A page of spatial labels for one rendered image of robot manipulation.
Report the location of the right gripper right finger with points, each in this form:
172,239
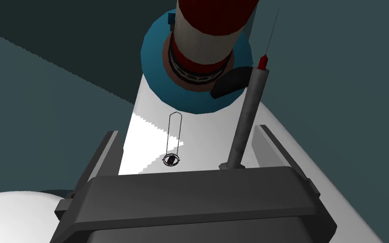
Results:
275,152

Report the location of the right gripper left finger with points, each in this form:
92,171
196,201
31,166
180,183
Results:
108,158

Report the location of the grey syringe with red hub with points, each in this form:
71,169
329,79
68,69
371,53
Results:
248,111

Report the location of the black flat block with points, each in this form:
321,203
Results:
231,82

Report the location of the blue round plate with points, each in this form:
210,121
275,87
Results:
154,74

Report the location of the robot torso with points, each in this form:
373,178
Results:
15,216

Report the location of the red and white cylinder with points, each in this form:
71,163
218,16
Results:
201,37

